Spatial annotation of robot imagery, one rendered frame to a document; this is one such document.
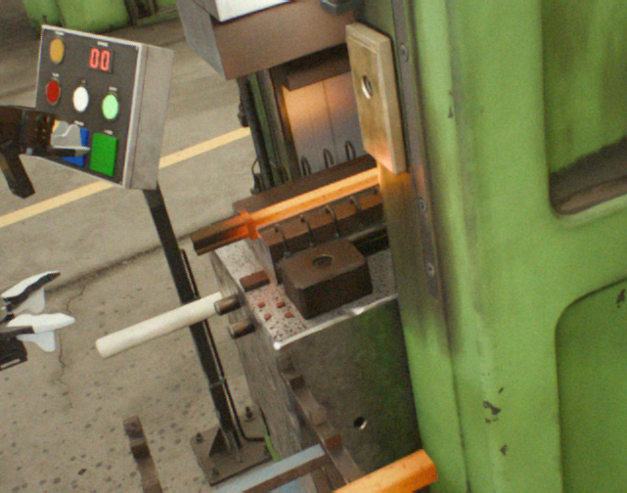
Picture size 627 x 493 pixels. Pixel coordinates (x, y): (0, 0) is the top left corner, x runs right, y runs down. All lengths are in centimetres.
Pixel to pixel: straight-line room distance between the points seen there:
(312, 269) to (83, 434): 152
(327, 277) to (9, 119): 67
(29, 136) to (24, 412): 139
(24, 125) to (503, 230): 95
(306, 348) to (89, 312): 198
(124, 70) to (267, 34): 57
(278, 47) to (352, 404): 57
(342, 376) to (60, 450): 147
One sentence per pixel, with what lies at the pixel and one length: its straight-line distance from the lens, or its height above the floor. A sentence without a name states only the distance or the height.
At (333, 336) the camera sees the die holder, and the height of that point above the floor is 89.
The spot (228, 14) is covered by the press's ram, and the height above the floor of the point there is 137.
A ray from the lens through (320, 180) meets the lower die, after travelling 151.
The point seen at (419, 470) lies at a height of 98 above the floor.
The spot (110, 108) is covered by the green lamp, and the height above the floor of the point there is 109.
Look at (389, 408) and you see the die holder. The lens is 144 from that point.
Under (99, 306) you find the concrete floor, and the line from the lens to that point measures 321.
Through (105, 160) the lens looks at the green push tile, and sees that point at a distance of 177.
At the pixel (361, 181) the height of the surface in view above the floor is 101.
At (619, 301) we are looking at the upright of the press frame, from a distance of 127.
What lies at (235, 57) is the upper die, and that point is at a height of 130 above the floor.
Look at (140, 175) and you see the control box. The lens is 175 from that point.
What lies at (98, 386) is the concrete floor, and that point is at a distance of 285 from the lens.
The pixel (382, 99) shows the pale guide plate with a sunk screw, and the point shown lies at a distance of 103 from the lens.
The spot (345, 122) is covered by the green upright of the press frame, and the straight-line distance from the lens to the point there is 162.
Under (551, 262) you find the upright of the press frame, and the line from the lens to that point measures 107.
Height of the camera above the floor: 169
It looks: 33 degrees down
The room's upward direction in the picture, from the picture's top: 12 degrees counter-clockwise
